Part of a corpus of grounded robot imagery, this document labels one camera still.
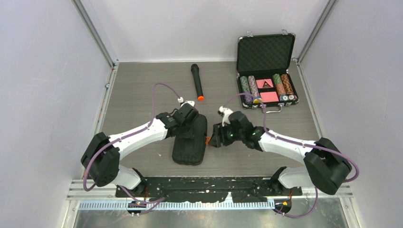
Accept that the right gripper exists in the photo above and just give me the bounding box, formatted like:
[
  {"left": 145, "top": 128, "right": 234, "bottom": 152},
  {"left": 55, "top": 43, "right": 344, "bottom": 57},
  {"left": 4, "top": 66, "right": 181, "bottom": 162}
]
[{"left": 209, "top": 120, "right": 245, "bottom": 148}]

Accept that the black tool kit case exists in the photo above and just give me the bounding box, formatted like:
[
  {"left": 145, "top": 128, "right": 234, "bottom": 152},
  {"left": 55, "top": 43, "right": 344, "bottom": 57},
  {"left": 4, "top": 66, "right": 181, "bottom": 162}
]
[{"left": 172, "top": 114, "right": 208, "bottom": 166}]

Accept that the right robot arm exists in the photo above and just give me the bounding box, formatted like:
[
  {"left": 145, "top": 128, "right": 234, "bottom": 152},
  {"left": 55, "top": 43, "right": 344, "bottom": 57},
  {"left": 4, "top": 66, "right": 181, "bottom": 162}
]
[{"left": 208, "top": 109, "right": 352, "bottom": 195}]

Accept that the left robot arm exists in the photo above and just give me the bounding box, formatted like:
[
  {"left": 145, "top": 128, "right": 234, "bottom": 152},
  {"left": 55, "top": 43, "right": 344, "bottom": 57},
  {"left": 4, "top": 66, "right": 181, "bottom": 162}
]
[{"left": 81, "top": 101, "right": 199, "bottom": 197}]

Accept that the black microphone orange end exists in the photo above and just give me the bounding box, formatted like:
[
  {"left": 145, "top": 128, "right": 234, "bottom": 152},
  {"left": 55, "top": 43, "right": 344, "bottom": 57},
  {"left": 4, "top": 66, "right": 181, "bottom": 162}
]
[{"left": 191, "top": 64, "right": 204, "bottom": 101}]

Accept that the open poker chip case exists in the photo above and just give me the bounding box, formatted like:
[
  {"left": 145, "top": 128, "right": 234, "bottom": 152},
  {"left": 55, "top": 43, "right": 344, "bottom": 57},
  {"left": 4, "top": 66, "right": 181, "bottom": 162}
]
[{"left": 236, "top": 31, "right": 299, "bottom": 109}]

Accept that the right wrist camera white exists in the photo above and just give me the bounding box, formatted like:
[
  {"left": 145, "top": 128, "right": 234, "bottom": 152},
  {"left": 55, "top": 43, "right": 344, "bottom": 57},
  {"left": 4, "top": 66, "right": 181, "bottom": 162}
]
[{"left": 218, "top": 106, "right": 233, "bottom": 127}]

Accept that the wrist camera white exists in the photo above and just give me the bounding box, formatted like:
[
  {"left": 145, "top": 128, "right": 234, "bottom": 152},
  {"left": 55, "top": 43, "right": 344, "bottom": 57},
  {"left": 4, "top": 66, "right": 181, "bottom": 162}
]
[
  {"left": 177, "top": 97, "right": 195, "bottom": 108},
  {"left": 218, "top": 106, "right": 233, "bottom": 127}
]

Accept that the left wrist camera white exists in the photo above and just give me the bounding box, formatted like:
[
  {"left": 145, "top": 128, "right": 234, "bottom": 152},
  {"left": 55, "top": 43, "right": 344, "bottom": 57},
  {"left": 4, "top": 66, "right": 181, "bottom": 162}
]
[{"left": 177, "top": 97, "right": 195, "bottom": 108}]

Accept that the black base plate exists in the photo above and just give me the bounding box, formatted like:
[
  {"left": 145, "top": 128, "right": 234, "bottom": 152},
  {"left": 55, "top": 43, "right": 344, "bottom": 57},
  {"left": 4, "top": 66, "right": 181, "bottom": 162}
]
[{"left": 129, "top": 177, "right": 302, "bottom": 203}]

